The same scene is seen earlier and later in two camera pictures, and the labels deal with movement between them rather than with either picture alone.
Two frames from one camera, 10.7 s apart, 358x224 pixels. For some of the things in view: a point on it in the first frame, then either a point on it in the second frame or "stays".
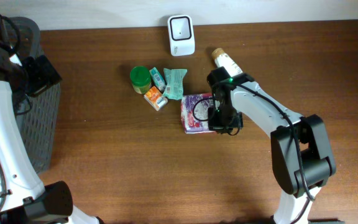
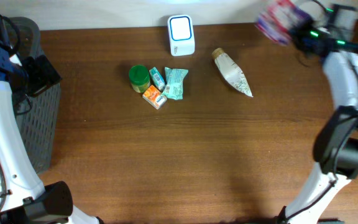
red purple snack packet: [194, 112] to [279, 20]
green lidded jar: [140, 79] stays
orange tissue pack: [155, 98] stays
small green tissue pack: [158, 79] stays
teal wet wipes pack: [174, 83] stays
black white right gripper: [214, 124] to [295, 33]
